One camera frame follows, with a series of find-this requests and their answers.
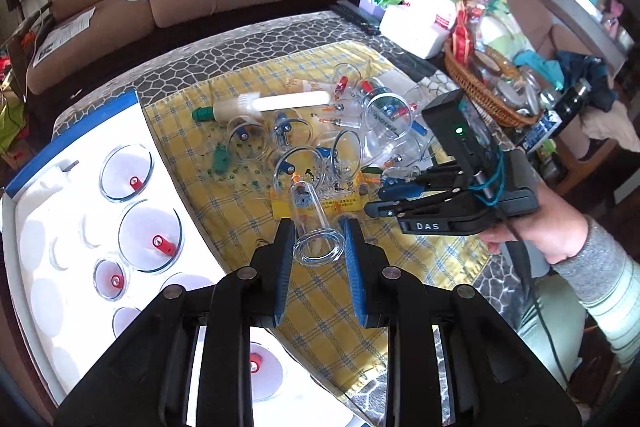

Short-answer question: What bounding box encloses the large cup blue valve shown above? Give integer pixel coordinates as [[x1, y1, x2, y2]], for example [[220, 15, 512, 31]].
[[362, 92, 413, 141]]

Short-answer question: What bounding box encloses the right bare hand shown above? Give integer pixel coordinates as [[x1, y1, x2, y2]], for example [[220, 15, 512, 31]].
[[480, 182, 589, 265]]

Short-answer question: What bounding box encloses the cream suction pump gun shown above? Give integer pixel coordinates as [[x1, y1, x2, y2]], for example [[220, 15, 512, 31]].
[[192, 90, 332, 124]]

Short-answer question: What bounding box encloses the cup with red valve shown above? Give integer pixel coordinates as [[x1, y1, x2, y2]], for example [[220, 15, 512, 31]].
[[99, 144, 153, 202]]

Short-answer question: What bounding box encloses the paper sheet on sofa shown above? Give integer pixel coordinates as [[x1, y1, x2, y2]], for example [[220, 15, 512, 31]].
[[32, 8, 96, 67]]

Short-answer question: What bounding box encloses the wicker basket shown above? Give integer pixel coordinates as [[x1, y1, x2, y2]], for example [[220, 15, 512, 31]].
[[442, 39, 539, 128]]

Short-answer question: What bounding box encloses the right forearm grey sleeve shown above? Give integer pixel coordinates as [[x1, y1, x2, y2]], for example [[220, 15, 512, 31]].
[[553, 218, 640, 369]]

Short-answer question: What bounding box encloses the narrow clear cup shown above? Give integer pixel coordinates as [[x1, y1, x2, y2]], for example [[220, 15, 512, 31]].
[[288, 174, 345, 268]]

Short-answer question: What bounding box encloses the grey giraffe pattern tablecloth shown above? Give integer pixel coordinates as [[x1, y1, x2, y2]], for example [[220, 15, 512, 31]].
[[52, 10, 532, 423]]

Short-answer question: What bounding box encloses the small cup red valve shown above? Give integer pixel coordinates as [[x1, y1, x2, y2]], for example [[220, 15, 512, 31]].
[[93, 259, 126, 301]]

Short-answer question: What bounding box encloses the yellow plaid cloth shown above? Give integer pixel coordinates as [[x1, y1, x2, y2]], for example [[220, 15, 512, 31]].
[[143, 40, 494, 400]]

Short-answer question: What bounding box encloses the clear cup blue valve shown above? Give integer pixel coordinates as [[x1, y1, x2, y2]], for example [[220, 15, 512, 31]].
[[271, 116, 314, 152], [227, 115, 269, 164]]

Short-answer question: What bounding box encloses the black remote control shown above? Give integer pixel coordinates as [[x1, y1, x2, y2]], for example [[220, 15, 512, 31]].
[[330, 0, 381, 36]]

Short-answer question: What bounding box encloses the white tissue box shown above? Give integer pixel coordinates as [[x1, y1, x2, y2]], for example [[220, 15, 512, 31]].
[[380, 5, 449, 60]]

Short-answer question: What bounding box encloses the clear cup blue valve left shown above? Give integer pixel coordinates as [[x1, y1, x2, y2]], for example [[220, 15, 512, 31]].
[[227, 115, 269, 164]]

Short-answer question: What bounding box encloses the white foam cupping case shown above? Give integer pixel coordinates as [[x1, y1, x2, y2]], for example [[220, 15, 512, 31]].
[[1, 91, 352, 426]]

